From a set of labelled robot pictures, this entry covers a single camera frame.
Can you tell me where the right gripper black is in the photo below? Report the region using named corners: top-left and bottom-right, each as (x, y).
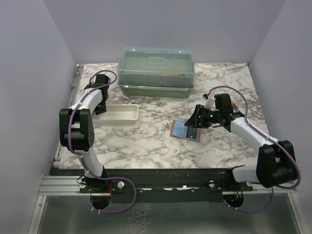
top-left (185, 104), bottom-right (222, 129)

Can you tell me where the black credit card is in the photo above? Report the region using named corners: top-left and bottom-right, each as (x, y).
top-left (186, 126), bottom-right (199, 140)

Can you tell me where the brown leather card holder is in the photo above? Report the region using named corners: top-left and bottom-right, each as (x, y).
top-left (170, 120), bottom-right (201, 142)

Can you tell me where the white rectangular tray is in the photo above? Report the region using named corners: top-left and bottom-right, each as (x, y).
top-left (92, 104), bottom-right (138, 125)

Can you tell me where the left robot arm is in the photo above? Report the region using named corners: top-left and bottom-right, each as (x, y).
top-left (59, 74), bottom-right (111, 193)

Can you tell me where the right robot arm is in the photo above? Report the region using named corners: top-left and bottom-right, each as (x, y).
top-left (184, 94), bottom-right (299, 191)

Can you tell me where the red blue screwdriver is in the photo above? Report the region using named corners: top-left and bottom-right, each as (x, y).
top-left (233, 103), bottom-right (240, 113)

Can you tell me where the green clear-lid storage box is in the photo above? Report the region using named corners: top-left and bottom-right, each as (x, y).
top-left (117, 48), bottom-right (195, 98)

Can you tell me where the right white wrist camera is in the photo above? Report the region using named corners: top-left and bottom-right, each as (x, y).
top-left (202, 92), bottom-right (215, 110)

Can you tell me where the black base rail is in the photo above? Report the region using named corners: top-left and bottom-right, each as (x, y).
top-left (49, 168), bottom-right (276, 207)

